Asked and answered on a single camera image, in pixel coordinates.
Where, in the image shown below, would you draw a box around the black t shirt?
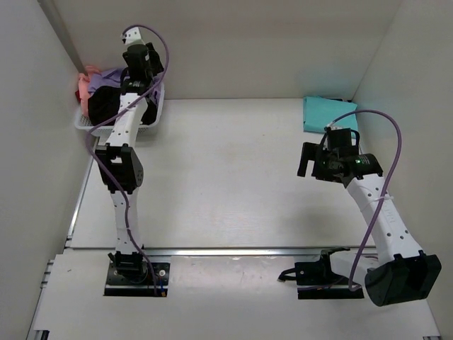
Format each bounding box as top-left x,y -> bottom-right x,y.
88,86 -> 156,125

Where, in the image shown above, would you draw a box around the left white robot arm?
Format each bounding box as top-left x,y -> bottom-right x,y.
95,42 -> 164,284

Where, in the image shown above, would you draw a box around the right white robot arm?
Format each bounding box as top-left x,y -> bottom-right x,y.
297,128 -> 442,307

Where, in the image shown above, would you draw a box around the purple t shirt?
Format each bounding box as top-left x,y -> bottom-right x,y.
86,67 -> 164,107

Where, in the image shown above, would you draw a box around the folded teal t shirt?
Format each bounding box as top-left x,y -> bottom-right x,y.
303,96 -> 357,134

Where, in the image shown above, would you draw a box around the salmon pink t shirt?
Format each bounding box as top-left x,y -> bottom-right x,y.
78,66 -> 104,118

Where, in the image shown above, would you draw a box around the white plastic laundry basket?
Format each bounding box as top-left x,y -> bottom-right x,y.
74,83 -> 165,137

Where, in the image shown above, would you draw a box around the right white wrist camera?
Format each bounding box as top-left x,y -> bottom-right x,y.
324,122 -> 343,132

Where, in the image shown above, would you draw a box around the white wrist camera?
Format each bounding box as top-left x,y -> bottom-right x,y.
121,27 -> 144,47
324,122 -> 343,132

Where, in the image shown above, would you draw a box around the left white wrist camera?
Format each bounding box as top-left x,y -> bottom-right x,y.
121,27 -> 144,47

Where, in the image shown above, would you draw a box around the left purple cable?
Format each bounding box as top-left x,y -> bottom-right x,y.
84,23 -> 170,297

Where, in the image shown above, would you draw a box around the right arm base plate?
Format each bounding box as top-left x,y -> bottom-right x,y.
277,247 -> 364,300

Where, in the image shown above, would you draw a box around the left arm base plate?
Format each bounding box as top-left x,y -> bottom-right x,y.
104,252 -> 171,298

